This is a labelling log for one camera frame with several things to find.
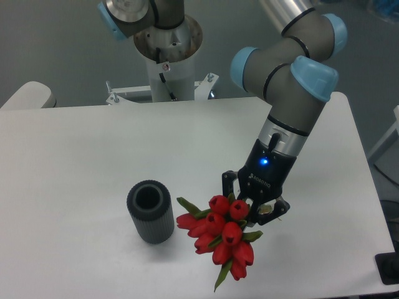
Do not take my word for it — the dark grey ribbed vase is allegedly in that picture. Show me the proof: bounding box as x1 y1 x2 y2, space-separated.
127 180 175 244

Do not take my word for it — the white furniture frame right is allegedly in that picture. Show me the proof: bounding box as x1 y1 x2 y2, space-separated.
367 106 398 164

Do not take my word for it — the black device at table edge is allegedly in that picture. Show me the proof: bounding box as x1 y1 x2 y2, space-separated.
375 252 398 285

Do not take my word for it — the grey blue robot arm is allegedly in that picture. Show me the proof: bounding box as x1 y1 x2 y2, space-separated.
98 1 347 226

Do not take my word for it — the white chair back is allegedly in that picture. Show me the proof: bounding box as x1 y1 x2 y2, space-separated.
1 81 57 111

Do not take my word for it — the black cable on pedestal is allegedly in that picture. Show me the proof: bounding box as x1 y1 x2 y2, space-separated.
155 47 177 102

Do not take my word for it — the white pedestal base frame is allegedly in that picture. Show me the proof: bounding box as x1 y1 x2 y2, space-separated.
106 72 219 105

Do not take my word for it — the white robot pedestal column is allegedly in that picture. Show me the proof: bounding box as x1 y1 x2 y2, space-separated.
133 15 204 103

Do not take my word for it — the red tulip bouquet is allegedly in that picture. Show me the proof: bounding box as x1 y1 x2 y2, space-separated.
176 193 262 290

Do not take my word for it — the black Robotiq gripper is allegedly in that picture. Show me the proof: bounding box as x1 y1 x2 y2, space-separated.
221 140 297 226

